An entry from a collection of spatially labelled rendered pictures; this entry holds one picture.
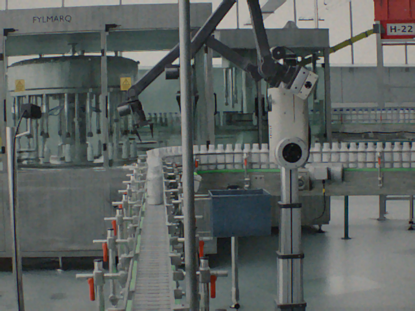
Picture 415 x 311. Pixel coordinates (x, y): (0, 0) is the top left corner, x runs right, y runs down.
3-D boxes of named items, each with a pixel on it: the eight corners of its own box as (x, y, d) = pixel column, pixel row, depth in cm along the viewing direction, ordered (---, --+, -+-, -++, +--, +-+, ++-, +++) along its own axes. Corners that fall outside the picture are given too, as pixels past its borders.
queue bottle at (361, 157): (359, 168, 552) (358, 142, 551) (356, 167, 558) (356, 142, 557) (367, 168, 553) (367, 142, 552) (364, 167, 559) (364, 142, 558)
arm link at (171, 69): (190, 52, 382) (189, 54, 391) (165, 52, 381) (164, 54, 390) (190, 78, 383) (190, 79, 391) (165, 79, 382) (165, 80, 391)
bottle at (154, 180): (148, 205, 360) (146, 166, 359) (147, 203, 366) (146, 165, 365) (162, 205, 361) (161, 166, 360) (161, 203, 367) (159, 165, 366)
